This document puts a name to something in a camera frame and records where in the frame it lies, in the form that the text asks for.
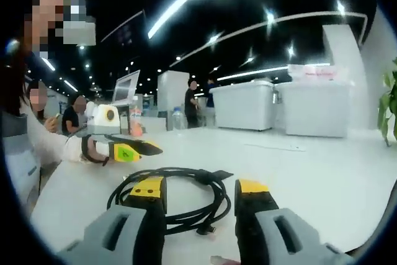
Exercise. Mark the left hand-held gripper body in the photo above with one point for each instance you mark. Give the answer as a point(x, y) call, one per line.
point(100, 120)

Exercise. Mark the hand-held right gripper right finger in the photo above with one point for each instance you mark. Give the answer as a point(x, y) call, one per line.
point(263, 234)

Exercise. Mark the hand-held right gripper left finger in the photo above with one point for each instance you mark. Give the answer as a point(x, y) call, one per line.
point(114, 234)

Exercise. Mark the person's left hand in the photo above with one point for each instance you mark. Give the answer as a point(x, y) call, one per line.
point(90, 150)

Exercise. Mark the person's right hand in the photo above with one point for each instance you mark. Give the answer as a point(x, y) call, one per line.
point(223, 260)

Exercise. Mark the orange drink bottle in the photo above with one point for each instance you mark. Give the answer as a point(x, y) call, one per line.
point(136, 125)

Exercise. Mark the silver laptop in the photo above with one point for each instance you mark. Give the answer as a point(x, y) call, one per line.
point(124, 88)

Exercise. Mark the clear water bottle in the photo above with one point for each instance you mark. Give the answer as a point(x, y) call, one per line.
point(178, 120)

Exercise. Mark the white grey chest-worn device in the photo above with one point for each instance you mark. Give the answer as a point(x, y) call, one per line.
point(18, 159)

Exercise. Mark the person's dark long hair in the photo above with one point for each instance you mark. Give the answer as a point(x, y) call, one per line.
point(12, 85)

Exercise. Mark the white storage bin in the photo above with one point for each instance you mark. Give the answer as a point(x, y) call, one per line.
point(242, 106)
point(313, 110)

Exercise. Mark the straight ceiling light strip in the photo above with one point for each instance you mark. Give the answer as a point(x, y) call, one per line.
point(248, 75)

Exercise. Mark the stack of pink white packets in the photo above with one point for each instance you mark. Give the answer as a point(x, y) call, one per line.
point(310, 74)

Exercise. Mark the green potted plant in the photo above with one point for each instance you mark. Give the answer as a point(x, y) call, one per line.
point(386, 100)

